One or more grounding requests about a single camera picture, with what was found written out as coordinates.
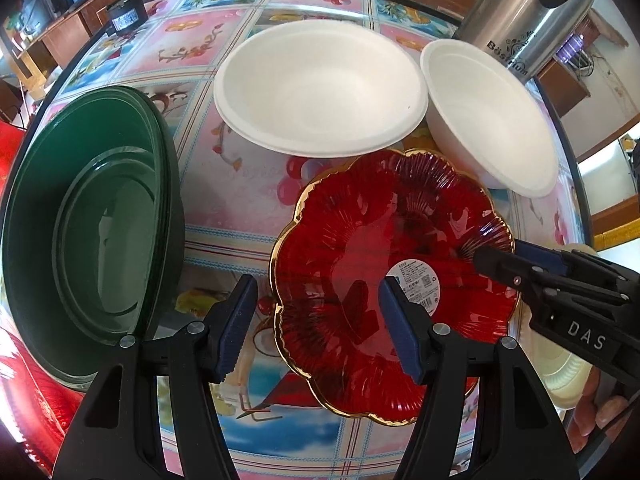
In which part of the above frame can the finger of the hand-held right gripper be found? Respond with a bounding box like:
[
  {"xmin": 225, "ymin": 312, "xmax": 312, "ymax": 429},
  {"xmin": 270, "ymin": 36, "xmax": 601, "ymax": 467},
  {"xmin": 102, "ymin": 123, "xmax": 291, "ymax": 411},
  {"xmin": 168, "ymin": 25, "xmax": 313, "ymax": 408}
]
[
  {"xmin": 515, "ymin": 239, "xmax": 567, "ymax": 274},
  {"xmin": 474, "ymin": 246, "xmax": 539, "ymax": 294}
]

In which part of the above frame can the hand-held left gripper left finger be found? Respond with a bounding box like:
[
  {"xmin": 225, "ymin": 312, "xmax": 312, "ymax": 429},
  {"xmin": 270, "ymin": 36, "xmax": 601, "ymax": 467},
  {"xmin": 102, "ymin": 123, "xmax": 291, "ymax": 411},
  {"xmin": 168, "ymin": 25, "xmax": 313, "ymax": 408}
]
[{"xmin": 52, "ymin": 274, "xmax": 259, "ymax": 480}]

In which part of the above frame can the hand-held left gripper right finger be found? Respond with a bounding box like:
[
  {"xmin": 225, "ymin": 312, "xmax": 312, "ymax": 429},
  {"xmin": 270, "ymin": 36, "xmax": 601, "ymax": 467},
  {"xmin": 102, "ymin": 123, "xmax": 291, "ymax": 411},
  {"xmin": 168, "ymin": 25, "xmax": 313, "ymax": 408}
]
[{"xmin": 378, "ymin": 276, "xmax": 581, "ymax": 480}]

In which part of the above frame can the cream paper plate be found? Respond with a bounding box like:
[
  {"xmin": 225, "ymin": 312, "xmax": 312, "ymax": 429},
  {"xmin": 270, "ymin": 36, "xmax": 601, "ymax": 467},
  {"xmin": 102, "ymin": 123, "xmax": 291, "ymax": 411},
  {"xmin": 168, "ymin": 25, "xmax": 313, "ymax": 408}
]
[{"xmin": 530, "ymin": 332, "xmax": 593, "ymax": 411}]

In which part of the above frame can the red glass plate gold rim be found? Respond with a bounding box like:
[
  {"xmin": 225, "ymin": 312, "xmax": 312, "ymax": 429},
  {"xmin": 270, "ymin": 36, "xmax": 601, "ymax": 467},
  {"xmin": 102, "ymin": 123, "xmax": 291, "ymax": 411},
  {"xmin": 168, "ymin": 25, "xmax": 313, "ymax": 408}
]
[{"xmin": 269, "ymin": 148, "xmax": 523, "ymax": 428}]

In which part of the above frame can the dark green plate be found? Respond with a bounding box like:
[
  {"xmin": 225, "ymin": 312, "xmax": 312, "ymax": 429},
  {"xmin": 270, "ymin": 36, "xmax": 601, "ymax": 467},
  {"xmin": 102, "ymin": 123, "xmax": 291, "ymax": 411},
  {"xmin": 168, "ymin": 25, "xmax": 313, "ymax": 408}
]
[{"xmin": 0, "ymin": 85, "xmax": 187, "ymax": 393}]

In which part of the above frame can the person's right hand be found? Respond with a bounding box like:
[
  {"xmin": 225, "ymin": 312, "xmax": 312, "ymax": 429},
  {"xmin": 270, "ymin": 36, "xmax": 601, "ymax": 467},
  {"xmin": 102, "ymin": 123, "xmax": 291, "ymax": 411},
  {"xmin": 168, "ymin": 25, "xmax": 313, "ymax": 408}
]
[{"xmin": 567, "ymin": 366, "xmax": 632, "ymax": 455}]

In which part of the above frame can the fruit print tablecloth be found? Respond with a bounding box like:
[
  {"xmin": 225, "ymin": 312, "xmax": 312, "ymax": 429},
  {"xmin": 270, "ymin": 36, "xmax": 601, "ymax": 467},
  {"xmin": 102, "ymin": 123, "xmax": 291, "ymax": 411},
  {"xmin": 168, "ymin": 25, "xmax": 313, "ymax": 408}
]
[{"xmin": 20, "ymin": 0, "xmax": 591, "ymax": 480}]

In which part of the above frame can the white paper bowl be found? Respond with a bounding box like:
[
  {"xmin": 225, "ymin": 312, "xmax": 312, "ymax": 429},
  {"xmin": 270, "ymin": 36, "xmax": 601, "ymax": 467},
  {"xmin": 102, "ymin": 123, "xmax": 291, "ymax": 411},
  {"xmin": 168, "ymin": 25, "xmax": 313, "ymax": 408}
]
[
  {"xmin": 213, "ymin": 19, "xmax": 430, "ymax": 158},
  {"xmin": 420, "ymin": 39, "xmax": 560, "ymax": 198}
]

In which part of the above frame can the wooden side cabinet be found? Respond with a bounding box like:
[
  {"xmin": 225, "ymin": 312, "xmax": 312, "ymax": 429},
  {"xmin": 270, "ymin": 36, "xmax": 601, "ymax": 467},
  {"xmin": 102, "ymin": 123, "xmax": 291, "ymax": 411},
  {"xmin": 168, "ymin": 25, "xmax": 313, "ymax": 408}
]
[{"xmin": 537, "ymin": 57, "xmax": 592, "ymax": 118}]

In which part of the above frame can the red gift bag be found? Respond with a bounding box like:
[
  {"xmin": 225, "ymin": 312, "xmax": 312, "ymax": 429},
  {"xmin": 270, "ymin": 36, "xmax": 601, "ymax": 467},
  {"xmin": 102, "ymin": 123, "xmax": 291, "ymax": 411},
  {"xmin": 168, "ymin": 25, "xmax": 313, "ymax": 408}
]
[{"xmin": 0, "ymin": 120, "xmax": 86, "ymax": 466}]

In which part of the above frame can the black round container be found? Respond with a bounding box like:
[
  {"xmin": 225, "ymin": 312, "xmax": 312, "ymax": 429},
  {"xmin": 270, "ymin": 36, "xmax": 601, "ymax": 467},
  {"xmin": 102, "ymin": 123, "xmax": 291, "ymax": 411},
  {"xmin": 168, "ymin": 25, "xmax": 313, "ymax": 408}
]
[{"xmin": 106, "ymin": 0, "xmax": 147, "ymax": 37}]

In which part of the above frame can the wooden desk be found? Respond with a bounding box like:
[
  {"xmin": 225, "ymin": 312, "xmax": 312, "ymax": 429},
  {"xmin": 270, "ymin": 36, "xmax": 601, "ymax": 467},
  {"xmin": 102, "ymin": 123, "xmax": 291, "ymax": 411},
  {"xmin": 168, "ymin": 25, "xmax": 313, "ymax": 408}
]
[{"xmin": 0, "ymin": 0, "xmax": 118, "ymax": 93}]

